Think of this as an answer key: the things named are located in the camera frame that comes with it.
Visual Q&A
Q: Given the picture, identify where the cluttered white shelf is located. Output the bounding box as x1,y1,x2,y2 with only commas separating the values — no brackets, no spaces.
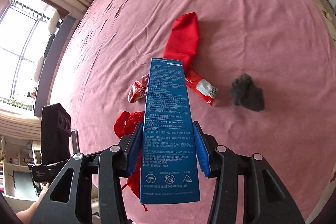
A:
0,135,42,195

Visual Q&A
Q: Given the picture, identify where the blue printed box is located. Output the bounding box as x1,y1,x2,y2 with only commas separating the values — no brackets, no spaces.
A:
139,57,201,206

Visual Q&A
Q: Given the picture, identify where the pink bed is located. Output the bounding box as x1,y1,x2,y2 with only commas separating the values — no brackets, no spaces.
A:
46,0,336,224

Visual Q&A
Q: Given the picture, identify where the window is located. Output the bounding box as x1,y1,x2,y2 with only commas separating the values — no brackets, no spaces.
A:
0,0,61,109

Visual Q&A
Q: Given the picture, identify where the person's left hand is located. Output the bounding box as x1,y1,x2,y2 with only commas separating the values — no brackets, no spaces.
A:
38,182,51,201

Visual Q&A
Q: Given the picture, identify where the red flat packet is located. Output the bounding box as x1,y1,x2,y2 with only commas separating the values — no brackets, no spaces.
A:
185,68,219,107

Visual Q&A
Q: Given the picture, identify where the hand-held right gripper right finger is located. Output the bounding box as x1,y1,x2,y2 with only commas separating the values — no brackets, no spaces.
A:
192,121,306,224

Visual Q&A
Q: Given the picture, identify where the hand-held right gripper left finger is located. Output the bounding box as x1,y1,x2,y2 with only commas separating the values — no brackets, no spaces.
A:
30,122,144,224

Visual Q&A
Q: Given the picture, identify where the knotted red cloth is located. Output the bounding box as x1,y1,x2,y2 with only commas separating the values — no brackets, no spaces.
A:
113,110,149,212

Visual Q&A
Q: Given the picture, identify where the dark grey balled sock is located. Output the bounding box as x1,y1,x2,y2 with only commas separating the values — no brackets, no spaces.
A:
230,72,265,113

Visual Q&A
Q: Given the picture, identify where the long red sock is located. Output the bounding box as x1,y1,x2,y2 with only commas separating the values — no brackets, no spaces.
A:
163,12,200,75

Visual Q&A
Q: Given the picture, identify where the dark window ledge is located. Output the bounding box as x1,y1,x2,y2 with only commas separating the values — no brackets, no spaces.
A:
34,15,79,106

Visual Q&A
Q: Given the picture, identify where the red snack wrapper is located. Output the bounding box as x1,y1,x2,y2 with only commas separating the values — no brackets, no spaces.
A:
128,74,150,103

